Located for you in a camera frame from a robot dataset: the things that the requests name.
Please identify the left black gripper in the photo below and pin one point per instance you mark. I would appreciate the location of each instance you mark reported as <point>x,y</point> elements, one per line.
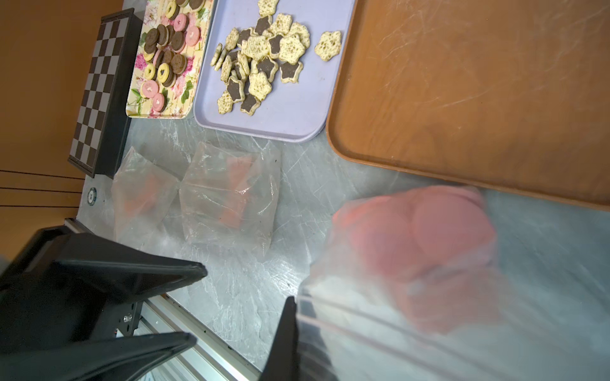
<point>67,287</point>

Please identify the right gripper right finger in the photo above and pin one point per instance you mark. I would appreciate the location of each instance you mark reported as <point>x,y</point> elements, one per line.
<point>313,354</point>

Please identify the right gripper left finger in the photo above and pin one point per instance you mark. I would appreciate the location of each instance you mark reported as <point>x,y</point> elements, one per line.
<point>283,360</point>

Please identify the ziploc bag ring cookies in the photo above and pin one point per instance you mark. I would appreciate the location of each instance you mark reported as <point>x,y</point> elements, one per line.
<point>142,194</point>

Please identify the ziploc bag pink cookies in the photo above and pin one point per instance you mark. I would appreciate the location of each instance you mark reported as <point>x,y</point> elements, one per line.
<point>409,288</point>

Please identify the ziploc bag mixed cookies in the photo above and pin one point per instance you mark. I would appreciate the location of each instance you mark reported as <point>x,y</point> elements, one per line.
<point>228,198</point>

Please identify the poured mixed cookies pile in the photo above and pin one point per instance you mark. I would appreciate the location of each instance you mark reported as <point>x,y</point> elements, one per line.
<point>249,59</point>

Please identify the round floor grommet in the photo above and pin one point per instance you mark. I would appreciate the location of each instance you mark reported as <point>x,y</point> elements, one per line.
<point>92,196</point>

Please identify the black white checkerboard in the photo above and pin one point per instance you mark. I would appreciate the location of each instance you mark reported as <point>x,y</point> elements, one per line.
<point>102,124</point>

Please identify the floral pattern tray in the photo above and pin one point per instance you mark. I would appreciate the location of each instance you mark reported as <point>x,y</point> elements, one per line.
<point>180,97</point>

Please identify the lavender plastic tray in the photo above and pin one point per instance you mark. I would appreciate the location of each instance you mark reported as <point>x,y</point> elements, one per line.
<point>291,112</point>

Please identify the brown plastic tray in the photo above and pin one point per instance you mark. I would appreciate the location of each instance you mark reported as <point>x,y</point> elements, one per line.
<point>508,95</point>

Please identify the aluminium front rail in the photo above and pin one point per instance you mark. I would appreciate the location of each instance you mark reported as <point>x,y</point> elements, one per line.
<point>209,359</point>

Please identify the poured ring cookies pile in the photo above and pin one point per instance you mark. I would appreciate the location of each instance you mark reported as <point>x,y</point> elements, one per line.
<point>170,65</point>

